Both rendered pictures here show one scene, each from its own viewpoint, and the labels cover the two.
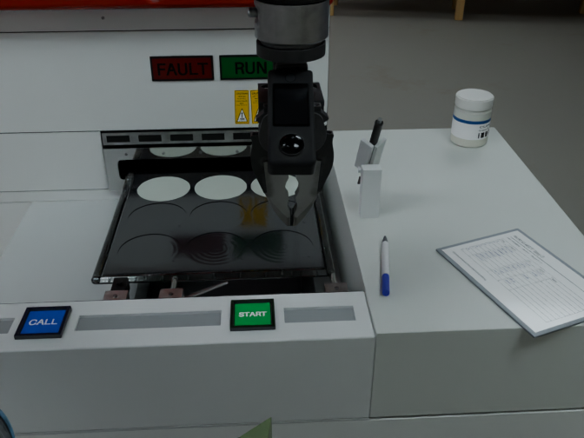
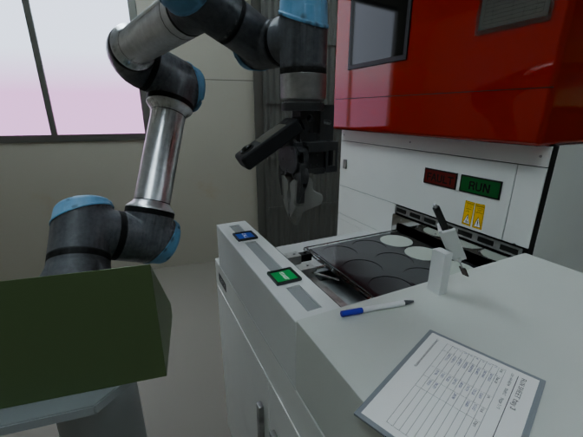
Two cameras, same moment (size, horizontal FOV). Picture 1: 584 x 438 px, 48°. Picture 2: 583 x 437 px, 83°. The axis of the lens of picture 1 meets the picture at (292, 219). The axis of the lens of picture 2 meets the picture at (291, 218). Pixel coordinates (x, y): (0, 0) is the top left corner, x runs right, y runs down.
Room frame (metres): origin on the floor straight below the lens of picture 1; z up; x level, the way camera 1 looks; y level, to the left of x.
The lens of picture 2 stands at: (0.44, -0.53, 1.29)
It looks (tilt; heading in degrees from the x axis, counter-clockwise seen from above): 18 degrees down; 67
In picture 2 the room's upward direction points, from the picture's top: straight up
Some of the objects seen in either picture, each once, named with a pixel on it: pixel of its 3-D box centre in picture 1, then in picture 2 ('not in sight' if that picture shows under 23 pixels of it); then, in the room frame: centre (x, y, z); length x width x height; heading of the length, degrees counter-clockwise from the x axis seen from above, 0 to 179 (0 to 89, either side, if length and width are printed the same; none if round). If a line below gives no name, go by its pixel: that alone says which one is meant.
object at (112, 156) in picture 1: (215, 166); (442, 246); (1.23, 0.16, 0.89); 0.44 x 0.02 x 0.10; 93
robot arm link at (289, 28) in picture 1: (288, 20); (302, 89); (0.68, 0.00, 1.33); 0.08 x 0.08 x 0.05
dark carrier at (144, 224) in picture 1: (218, 216); (393, 260); (1.02, 0.13, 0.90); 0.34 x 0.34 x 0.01; 3
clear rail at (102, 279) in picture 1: (214, 275); (338, 274); (0.84, 0.12, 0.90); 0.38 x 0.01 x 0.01; 93
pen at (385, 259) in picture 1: (385, 262); (378, 307); (0.76, -0.13, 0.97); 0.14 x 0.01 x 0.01; 174
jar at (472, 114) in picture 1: (471, 117); not in sight; (1.19, -0.35, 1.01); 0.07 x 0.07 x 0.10
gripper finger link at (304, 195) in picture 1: (304, 182); (307, 201); (0.68, -0.01, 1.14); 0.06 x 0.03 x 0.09; 3
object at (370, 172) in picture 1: (368, 172); (447, 257); (0.92, -0.12, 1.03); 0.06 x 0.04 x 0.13; 3
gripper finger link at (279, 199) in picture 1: (277, 183); (299, 197); (0.68, 0.02, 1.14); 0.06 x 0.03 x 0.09; 3
